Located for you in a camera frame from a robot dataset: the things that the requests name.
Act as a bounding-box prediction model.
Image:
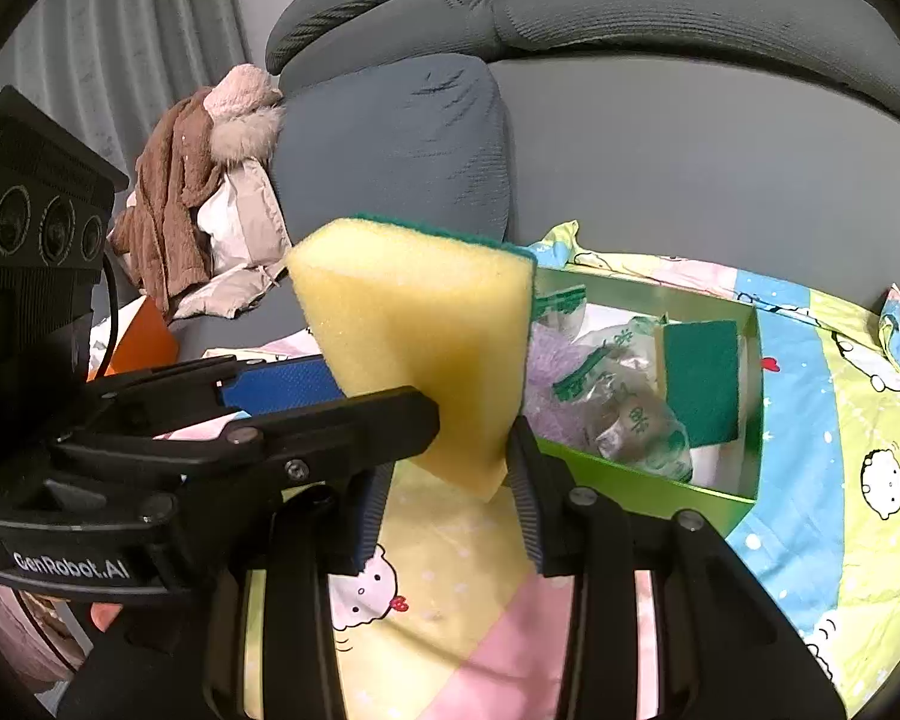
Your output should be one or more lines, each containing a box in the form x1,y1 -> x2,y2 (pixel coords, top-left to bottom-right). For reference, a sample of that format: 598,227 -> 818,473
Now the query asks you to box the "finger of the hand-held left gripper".
51,386 -> 442,497
82,355 -> 350,436

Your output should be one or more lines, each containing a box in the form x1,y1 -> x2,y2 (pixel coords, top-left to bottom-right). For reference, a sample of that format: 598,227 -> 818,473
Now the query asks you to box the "small yellow green sponge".
656,319 -> 743,447

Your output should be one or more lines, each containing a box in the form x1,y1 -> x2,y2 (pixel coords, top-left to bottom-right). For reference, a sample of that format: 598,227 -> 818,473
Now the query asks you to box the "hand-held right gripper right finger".
505,416 -> 847,720

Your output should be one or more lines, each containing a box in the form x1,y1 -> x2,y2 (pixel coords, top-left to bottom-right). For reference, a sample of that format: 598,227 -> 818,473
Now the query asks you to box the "grey sofa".
172,0 -> 900,361

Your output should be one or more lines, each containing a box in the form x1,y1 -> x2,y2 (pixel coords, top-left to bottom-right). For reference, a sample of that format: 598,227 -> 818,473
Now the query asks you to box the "small green printed plastic bag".
589,382 -> 695,482

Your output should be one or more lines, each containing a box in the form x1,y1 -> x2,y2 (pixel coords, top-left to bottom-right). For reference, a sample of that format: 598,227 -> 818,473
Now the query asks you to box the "cartoon printed blanket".
150,221 -> 900,720

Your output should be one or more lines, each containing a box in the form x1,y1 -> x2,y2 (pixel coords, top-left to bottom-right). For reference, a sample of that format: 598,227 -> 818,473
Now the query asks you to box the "green cardboard box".
525,266 -> 766,537

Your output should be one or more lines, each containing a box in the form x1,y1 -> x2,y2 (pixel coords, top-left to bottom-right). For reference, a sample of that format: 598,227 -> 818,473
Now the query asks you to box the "purple mesh cloth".
525,322 -> 608,443

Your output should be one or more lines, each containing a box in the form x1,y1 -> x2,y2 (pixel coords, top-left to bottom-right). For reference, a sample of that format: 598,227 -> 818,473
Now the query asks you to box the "large yellow green sponge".
285,216 -> 537,502

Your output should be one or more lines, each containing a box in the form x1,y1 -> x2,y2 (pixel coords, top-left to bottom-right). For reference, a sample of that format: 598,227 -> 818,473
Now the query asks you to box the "orange box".
86,296 -> 181,380

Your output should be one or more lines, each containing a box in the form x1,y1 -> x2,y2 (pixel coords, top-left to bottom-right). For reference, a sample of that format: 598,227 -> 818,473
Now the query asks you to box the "brown fleece coat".
111,90 -> 226,316

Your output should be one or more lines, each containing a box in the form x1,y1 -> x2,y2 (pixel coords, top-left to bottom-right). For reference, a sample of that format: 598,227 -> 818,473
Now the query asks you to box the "person's left forearm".
0,555 -> 68,683

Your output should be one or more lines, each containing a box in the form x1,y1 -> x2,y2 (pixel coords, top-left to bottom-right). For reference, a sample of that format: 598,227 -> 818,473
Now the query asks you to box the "grey curtain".
0,0 -> 248,188

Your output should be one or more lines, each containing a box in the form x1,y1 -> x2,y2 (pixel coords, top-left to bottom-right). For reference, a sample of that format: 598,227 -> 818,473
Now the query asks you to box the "black cable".
90,251 -> 117,380

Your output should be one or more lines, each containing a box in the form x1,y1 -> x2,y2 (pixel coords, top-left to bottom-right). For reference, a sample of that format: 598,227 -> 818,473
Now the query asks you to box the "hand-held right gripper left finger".
202,463 -> 396,720

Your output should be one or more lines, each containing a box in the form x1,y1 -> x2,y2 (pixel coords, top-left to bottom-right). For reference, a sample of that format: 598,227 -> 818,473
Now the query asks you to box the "blue-grey sofa cushion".
270,56 -> 512,256

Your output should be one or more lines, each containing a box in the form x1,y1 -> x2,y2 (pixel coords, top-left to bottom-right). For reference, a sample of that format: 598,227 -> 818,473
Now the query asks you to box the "pink plush hat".
202,64 -> 284,121

